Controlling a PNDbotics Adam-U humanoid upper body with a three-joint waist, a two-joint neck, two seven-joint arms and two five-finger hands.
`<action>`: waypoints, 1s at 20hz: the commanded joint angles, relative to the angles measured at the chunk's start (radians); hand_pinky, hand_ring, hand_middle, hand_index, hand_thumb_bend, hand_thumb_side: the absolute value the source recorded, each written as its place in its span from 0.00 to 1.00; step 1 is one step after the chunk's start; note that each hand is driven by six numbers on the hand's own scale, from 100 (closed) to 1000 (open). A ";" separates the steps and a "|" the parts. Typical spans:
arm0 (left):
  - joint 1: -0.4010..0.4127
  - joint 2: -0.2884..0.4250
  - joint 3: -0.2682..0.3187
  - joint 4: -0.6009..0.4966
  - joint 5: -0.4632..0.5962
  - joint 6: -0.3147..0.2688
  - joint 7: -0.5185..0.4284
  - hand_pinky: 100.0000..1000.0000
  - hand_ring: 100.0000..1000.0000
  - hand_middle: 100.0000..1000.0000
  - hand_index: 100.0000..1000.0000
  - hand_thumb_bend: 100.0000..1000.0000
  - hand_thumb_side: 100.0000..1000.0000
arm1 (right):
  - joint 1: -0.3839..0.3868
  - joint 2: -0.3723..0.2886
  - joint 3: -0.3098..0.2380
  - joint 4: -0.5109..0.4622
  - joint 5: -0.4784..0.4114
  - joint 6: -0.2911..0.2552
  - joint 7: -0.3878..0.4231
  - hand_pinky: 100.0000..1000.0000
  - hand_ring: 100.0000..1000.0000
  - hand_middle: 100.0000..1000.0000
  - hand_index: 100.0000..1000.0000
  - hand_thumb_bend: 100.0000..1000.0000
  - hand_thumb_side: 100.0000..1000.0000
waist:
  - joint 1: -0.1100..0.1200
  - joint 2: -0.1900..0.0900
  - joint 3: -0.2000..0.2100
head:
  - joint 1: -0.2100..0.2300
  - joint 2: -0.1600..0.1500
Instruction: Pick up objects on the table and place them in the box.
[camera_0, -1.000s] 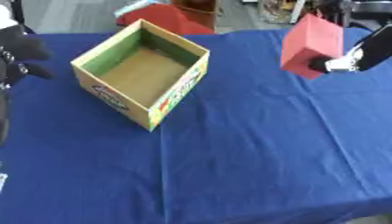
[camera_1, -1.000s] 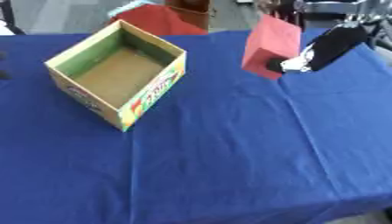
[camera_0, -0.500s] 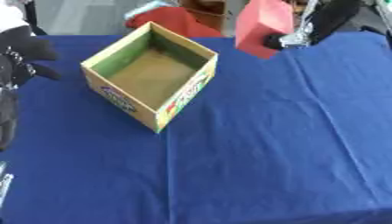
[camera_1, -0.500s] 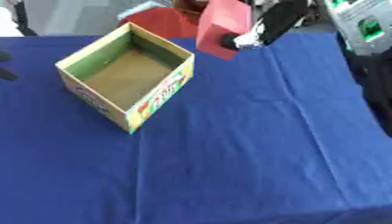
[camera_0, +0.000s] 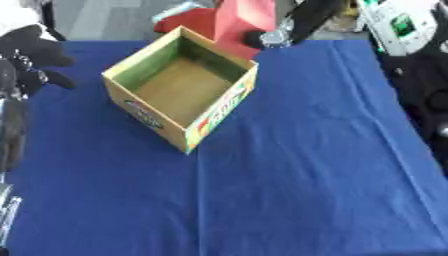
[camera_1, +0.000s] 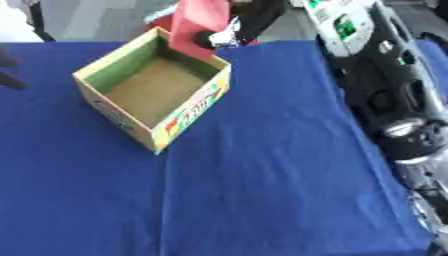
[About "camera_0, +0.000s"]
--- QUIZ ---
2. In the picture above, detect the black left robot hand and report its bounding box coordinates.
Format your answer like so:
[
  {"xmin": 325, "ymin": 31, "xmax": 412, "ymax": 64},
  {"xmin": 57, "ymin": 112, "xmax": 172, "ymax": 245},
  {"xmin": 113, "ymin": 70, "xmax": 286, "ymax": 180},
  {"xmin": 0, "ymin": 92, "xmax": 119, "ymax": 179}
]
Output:
[{"xmin": 0, "ymin": 25, "xmax": 77, "ymax": 100}]

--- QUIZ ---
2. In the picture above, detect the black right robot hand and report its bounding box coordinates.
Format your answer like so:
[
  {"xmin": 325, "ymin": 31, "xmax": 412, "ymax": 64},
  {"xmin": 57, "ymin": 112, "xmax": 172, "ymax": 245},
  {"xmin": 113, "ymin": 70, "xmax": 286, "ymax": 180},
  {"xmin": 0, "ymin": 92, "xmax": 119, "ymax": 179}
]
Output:
[{"xmin": 239, "ymin": 0, "xmax": 347, "ymax": 50}]

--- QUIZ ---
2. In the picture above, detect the red angular object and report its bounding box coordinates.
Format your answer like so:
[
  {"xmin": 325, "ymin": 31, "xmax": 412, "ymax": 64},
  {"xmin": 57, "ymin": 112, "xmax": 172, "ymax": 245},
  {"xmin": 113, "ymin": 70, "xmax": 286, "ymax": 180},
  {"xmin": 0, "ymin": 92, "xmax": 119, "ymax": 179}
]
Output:
[{"xmin": 152, "ymin": 0, "xmax": 280, "ymax": 62}]

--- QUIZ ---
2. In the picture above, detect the tan cardboard box green inside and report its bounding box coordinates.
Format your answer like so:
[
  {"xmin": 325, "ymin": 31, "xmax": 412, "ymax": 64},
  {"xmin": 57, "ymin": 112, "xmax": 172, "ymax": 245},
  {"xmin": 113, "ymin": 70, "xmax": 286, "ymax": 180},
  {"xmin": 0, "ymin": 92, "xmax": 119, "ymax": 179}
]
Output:
[{"xmin": 101, "ymin": 25, "xmax": 261, "ymax": 155}]

